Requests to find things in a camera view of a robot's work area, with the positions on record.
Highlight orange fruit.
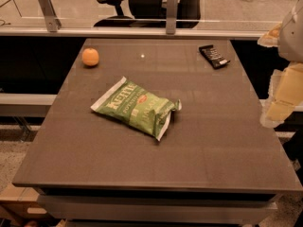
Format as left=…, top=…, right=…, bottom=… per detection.
left=82, top=48, right=99, bottom=66

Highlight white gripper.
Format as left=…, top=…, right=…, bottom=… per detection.
left=258, top=0, right=303, bottom=128

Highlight middle metal bracket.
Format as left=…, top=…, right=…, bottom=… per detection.
left=166, top=0, right=178, bottom=35

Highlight metal bracket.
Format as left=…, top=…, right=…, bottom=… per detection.
left=166, top=0, right=178, bottom=35
left=38, top=0, right=62, bottom=32

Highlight cardboard box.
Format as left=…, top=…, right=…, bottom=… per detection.
left=0, top=183, right=52, bottom=222

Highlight black rxbar chocolate bar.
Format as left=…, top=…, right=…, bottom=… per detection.
left=199, top=44, right=229, bottom=69

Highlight black office chair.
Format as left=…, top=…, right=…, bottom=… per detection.
left=94, top=0, right=201, bottom=28

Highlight left metal bracket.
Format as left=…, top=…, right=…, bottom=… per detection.
left=38, top=0, right=62, bottom=32

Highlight green jalapeno chip bag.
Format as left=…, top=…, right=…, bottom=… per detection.
left=91, top=77, right=182, bottom=141

